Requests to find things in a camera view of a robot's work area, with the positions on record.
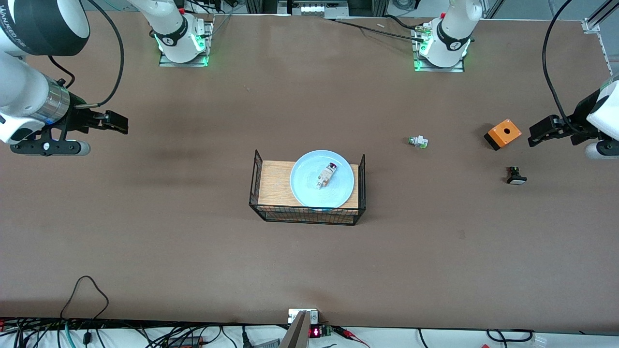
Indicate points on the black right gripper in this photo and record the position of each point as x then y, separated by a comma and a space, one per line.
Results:
78, 117

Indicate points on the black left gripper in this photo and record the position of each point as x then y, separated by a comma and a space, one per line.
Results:
576, 120

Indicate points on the light blue round plate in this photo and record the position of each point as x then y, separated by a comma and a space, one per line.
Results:
309, 193

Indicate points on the red push button switch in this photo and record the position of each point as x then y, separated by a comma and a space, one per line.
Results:
327, 176

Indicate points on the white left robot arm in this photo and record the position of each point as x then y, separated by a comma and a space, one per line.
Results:
452, 29

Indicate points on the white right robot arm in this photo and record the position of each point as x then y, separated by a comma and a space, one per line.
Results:
24, 92

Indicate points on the black white-capped push button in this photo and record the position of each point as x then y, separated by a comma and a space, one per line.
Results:
516, 180

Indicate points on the white plastic piece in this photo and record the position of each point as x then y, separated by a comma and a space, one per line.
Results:
539, 340

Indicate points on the metal lit background fixture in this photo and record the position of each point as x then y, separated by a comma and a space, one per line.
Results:
314, 8

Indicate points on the black power adapter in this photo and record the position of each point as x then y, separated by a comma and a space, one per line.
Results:
186, 342

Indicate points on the grey power strip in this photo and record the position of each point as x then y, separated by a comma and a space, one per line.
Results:
266, 344

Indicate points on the red probe lead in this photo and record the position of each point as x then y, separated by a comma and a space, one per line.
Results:
344, 331

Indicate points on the red digit display module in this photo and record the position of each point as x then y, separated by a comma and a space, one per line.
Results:
315, 332

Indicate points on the orange button enclosure box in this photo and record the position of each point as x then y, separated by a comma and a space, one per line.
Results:
513, 135

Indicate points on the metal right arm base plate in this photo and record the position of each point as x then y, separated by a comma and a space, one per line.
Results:
169, 62

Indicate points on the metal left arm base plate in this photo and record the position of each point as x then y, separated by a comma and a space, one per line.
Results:
454, 69

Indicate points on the aluminium frame corner profile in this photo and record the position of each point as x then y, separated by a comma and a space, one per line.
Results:
591, 25

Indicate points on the green push button switch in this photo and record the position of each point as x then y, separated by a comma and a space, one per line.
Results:
420, 141

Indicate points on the grey metal camera bracket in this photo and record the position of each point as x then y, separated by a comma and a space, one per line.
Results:
296, 333

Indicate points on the white mount block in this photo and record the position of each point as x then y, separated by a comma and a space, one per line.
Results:
314, 316

